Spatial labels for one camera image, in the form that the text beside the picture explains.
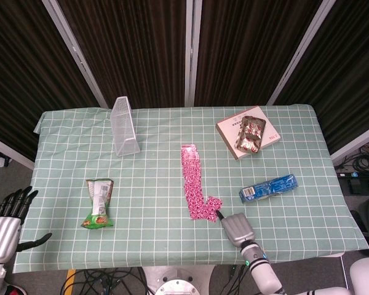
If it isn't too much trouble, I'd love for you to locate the black cable bundle on floor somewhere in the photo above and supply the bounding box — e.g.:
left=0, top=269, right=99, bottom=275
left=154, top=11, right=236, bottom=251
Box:
left=335, top=140, right=369, bottom=178

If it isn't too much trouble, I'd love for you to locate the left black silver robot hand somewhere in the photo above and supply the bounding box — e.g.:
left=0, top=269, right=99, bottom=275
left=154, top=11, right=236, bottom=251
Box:
left=0, top=186, right=54, bottom=264

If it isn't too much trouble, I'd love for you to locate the flat white cardboard box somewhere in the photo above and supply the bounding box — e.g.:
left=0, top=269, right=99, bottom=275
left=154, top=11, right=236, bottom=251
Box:
left=215, top=106, right=281, bottom=161

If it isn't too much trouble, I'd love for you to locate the blue wrapped snack pack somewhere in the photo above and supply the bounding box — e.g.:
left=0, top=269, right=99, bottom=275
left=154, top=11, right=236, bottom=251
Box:
left=239, top=173, right=298, bottom=203

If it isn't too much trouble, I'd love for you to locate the dark corrugated partition panel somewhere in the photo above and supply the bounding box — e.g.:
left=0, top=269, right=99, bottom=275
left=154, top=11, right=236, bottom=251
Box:
left=57, top=0, right=188, bottom=109
left=276, top=0, right=369, bottom=154
left=194, top=0, right=323, bottom=108
left=0, top=0, right=101, bottom=160

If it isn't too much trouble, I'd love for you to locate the green snack bag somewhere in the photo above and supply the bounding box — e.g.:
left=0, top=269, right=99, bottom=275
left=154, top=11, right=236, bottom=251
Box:
left=81, top=178, right=115, bottom=229

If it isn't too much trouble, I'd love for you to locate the green grid tablecloth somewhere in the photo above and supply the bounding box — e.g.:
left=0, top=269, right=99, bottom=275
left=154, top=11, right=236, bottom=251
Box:
left=12, top=103, right=369, bottom=273

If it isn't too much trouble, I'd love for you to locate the black cable bundle under table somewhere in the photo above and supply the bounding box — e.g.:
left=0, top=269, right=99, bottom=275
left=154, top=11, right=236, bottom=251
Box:
left=60, top=266, right=150, bottom=295

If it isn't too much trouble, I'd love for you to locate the yellow floor tape strip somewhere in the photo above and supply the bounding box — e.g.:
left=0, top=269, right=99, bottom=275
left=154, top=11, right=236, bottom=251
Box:
left=64, top=269, right=77, bottom=295

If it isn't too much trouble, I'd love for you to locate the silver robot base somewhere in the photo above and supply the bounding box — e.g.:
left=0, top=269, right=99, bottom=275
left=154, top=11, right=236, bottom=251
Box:
left=143, top=264, right=216, bottom=295

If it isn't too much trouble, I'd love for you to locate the white partition rail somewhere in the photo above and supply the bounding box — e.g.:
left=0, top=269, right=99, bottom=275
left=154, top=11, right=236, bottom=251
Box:
left=330, top=122, right=369, bottom=166
left=0, top=133, right=35, bottom=171

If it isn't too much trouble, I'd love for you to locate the white partition post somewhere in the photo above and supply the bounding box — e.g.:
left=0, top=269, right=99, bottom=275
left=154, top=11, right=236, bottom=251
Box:
left=266, top=0, right=338, bottom=106
left=184, top=0, right=203, bottom=108
left=42, top=0, right=109, bottom=109

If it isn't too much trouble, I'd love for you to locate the clear plastic wedge stand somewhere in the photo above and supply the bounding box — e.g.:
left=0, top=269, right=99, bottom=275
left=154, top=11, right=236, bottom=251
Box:
left=109, top=96, right=141, bottom=158

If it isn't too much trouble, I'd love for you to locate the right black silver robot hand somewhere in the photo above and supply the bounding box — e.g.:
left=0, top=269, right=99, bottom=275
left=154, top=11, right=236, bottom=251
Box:
left=215, top=210, right=256, bottom=248

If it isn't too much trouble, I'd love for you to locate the black power strip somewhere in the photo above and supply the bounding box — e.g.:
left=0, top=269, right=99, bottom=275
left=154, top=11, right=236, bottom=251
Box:
left=338, top=171, right=369, bottom=179

